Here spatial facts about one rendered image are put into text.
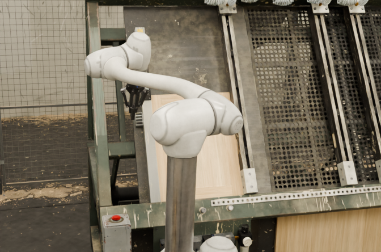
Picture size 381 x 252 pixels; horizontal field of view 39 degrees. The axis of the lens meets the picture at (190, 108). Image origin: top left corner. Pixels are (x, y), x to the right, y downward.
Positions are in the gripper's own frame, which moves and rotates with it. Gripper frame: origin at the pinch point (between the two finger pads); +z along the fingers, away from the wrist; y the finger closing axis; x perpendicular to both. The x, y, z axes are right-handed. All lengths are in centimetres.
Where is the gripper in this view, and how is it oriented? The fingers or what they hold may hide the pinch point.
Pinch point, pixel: (132, 112)
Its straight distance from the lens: 245.8
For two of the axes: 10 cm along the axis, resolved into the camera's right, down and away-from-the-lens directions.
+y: -9.6, 0.4, -2.6
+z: -1.4, 7.6, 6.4
